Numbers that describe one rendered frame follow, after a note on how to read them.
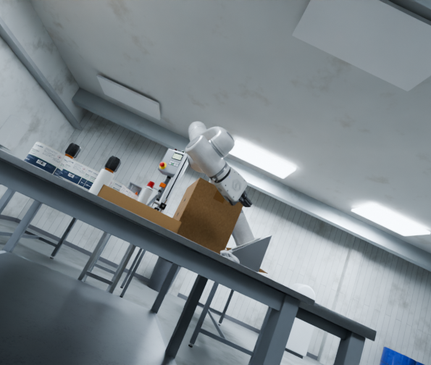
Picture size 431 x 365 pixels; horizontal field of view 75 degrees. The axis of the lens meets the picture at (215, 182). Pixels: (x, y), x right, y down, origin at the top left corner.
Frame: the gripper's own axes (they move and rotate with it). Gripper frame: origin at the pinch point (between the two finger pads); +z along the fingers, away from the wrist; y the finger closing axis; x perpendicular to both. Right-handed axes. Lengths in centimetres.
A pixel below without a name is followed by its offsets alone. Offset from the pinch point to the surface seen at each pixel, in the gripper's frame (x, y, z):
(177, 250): -2.5, -32.0, -14.0
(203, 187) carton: 23.0, 2.5, -8.2
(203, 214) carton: 22.1, -7.0, -0.5
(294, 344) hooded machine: 294, 48, 466
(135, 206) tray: 1.5, -29.3, -32.3
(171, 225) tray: -2.3, -27.3, -20.6
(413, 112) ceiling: 28, 243, 137
